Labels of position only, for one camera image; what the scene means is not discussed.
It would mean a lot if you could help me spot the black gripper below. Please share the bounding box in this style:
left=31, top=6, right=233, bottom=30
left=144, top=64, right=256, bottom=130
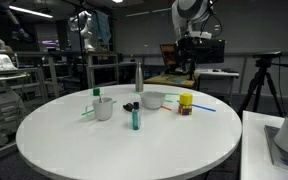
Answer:
left=176, top=35, right=198, bottom=73

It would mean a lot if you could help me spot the yellow cube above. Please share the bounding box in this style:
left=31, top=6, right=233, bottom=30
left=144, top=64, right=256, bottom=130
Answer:
left=179, top=93, right=194, bottom=107

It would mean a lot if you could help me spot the Rubik's cube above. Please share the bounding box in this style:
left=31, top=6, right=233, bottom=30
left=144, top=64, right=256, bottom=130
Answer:
left=177, top=103, right=193, bottom=117

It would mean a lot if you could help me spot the white bowl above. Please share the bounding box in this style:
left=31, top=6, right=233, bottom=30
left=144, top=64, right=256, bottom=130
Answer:
left=139, top=91, right=167, bottom=111

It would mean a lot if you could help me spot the monitor with orange screen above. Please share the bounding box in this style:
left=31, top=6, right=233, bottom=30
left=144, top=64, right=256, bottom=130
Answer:
left=159, top=43, right=178, bottom=75

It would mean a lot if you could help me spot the wooden desk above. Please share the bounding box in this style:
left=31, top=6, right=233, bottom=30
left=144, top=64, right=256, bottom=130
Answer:
left=143, top=73, right=201, bottom=90

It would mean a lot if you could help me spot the black monitor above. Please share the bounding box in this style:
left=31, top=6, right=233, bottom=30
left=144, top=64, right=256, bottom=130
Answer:
left=175, top=38, right=227, bottom=81

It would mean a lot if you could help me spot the long green stick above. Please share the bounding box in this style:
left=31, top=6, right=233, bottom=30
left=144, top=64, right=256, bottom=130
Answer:
left=132, top=91, right=180, bottom=97

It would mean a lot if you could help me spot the white desk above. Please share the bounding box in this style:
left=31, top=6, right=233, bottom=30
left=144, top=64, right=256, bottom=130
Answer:
left=194, top=68, right=240, bottom=98

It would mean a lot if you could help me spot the blue stick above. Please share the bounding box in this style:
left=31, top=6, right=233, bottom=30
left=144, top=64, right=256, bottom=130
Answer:
left=176, top=100, right=217, bottom=113

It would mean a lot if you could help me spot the stainless steel bottle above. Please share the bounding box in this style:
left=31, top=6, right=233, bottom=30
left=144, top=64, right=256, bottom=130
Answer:
left=134, top=61, right=145, bottom=93

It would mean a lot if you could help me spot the small black object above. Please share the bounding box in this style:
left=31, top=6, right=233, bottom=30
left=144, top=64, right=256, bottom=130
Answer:
left=122, top=102, right=135, bottom=113

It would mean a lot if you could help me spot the teal plastic bottle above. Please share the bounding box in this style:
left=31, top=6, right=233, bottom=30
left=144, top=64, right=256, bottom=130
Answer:
left=131, top=101, right=142, bottom=131

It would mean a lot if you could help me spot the white mug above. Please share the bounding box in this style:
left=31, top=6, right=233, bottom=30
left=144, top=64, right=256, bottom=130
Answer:
left=84, top=96, right=114, bottom=122

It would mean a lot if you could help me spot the blue hanging cloth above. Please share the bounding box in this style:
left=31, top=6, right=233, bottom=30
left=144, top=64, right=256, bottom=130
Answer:
left=91, top=9, right=112, bottom=46

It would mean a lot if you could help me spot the green stick under mug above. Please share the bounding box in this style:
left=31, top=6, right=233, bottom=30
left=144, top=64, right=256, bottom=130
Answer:
left=81, top=100, right=118, bottom=117

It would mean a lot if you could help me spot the long ceiling light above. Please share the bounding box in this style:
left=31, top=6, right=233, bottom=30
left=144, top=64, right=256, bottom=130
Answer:
left=0, top=0, right=54, bottom=19

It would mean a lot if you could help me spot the black camera tripod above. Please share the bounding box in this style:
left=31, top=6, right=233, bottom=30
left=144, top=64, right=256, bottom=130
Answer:
left=238, top=58, right=288, bottom=118

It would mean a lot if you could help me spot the black camera on tripod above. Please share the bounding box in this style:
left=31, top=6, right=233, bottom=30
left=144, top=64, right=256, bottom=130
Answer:
left=252, top=50, right=283, bottom=60

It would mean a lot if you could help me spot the metal frame table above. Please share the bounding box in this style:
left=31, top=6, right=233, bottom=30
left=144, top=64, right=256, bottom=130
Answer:
left=83, top=51, right=120, bottom=89

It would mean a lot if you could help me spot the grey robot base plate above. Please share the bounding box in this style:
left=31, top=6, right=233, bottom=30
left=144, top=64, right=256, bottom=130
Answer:
left=263, top=124, right=288, bottom=176

